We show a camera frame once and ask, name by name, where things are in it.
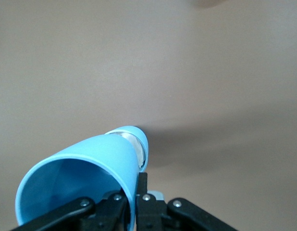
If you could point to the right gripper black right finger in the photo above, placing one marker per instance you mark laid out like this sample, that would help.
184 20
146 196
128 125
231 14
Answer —
148 214

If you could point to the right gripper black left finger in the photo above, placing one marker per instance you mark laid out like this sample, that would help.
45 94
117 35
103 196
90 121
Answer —
66 211

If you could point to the blue plastic cup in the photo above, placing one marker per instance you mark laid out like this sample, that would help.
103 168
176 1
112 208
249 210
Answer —
102 149
141 134

